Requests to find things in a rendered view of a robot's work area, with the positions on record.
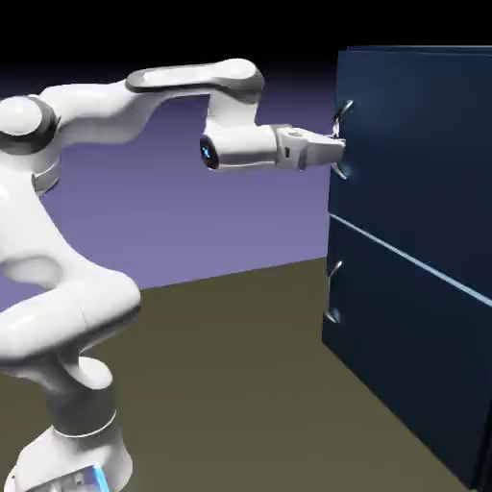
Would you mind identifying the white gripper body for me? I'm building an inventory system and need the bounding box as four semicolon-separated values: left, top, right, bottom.
298;130;347;171

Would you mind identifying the dark blue cabinet door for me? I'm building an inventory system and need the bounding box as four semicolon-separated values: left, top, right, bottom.
328;48;492;300
321;214;492;491

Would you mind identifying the curved silver door handle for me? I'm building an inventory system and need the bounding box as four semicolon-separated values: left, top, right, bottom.
323;259;344;325
330;99;355;181

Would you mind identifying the dark blue cabinet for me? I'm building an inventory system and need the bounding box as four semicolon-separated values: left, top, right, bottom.
321;45;492;492

